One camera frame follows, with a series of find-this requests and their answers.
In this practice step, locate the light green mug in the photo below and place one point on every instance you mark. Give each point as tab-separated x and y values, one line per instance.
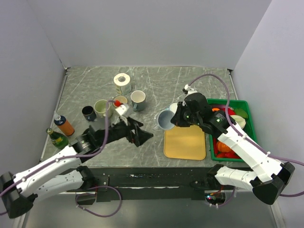
102	108

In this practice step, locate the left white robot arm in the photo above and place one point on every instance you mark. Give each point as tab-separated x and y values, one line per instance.
65	170

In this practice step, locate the cream mug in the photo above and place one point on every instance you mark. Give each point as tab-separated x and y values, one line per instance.
121	99

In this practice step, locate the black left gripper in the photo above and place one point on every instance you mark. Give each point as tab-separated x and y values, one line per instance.
140	136

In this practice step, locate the orange juice bottle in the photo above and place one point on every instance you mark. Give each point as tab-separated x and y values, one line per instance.
63	124

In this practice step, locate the green toy vegetable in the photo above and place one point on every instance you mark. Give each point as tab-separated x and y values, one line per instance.
241	112

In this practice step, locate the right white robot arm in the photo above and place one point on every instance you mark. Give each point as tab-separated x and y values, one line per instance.
267	178

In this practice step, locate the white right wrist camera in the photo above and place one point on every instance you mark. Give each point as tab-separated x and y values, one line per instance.
188	90

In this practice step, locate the green plastic bin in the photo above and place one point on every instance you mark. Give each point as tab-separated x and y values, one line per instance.
249	128

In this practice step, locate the red toy pepper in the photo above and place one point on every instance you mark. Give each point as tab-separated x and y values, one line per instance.
229	111

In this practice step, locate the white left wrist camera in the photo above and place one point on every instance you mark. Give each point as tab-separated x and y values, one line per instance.
122	109

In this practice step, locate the white paper towel roll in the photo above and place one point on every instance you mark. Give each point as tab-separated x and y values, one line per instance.
122	83

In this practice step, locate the green bottle gold cap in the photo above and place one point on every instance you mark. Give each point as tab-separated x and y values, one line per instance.
59	140

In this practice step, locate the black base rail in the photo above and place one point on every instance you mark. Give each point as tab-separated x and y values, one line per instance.
149	183

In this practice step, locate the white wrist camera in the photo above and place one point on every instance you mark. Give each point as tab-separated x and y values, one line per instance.
188	90
122	109

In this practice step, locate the yellow tray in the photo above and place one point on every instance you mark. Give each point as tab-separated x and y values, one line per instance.
185	143

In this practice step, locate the small grey cup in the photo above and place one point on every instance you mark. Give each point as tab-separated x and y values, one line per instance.
163	119

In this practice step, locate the dark blue mug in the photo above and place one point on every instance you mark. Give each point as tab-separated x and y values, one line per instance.
89	113

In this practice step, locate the green toy cabbage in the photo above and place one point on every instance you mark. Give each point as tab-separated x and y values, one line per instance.
239	120

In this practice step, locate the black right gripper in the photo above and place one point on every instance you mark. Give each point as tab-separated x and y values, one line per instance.
177	118

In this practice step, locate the grey blue mug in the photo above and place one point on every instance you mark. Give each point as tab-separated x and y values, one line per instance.
138	99

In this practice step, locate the light blue white mug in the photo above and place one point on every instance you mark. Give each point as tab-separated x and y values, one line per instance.
172	107

